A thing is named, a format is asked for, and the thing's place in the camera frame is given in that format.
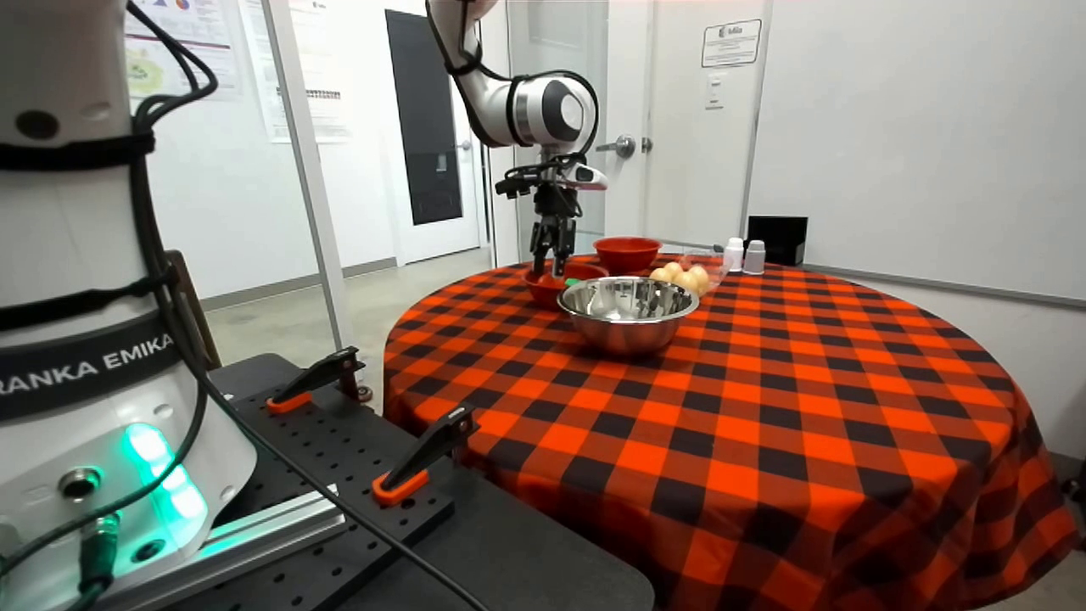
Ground dark window panel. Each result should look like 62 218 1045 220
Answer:
387 12 462 223

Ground red plastic bowl far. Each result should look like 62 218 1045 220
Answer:
593 237 659 276

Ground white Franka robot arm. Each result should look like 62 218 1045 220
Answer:
0 0 260 611

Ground red plastic bowl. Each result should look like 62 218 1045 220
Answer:
525 261 603 310
593 237 659 276

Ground black perforated mounting board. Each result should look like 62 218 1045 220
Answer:
169 352 654 611

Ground red plastic bowl near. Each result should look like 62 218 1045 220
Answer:
525 261 603 310

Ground clear pepper shaker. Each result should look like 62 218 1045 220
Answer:
743 237 769 276

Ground white door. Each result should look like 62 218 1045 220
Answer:
597 0 774 246

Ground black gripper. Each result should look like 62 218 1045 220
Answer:
530 183 582 278

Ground orange black clamp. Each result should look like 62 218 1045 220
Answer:
266 348 364 419
370 408 477 505

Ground wall poster papers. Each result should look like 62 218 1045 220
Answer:
126 0 238 102

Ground orange black clamp far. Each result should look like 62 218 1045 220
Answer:
266 348 364 419

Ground aluminium frame post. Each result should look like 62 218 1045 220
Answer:
262 0 350 350

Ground orange black clamp near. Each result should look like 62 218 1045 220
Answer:
370 408 477 505

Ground silver door handle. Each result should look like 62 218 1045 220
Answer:
597 135 637 160

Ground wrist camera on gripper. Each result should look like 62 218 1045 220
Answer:
495 160 607 197

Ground silver metal bowl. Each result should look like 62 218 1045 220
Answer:
557 276 698 357

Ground cream egg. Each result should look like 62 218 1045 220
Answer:
686 264 711 293
662 261 683 281
675 273 698 297

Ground red black checkered tablecloth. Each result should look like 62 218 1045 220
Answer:
384 267 1081 611

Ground black wall holder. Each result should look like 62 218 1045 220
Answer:
747 218 807 264

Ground paper sign on door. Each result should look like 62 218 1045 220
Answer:
698 18 763 67

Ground white salt shaker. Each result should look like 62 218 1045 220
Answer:
723 237 743 276

